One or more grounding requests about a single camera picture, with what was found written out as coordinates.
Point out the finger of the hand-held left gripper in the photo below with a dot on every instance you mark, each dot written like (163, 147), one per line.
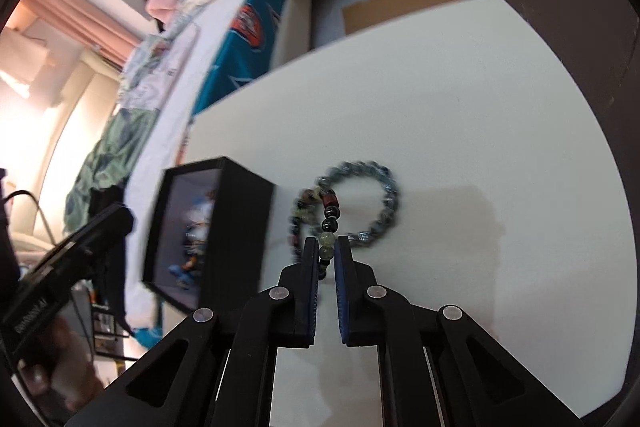
(105, 227)

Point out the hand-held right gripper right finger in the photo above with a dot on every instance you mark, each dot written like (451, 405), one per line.
(341, 287)

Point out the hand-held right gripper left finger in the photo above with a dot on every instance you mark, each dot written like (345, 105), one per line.
(314, 287)

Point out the black jewelry box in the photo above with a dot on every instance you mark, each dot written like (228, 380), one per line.
(240, 232)

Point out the person's left hand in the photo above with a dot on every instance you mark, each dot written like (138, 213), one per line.
(70, 372)

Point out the black garment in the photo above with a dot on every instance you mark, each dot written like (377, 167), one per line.
(107, 201)

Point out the bed with white sheet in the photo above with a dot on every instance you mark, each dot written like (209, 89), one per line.
(150, 187)

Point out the green patterned blanket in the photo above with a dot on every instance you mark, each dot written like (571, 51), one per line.
(110, 157)

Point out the beige padded headboard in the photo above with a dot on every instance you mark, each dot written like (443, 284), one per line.
(55, 147)

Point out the light printed cloth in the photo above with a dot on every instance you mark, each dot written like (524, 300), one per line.
(147, 72)

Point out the white bedside table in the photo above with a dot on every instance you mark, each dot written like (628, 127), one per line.
(500, 157)

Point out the pink curtain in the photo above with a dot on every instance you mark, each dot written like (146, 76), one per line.
(80, 17)

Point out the pink plush toy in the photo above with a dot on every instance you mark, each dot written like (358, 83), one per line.
(165, 2)

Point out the blue printed bed sheet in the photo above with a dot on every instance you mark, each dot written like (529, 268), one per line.
(245, 37)

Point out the flat cardboard sheet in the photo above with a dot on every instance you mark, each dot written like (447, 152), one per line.
(410, 4)

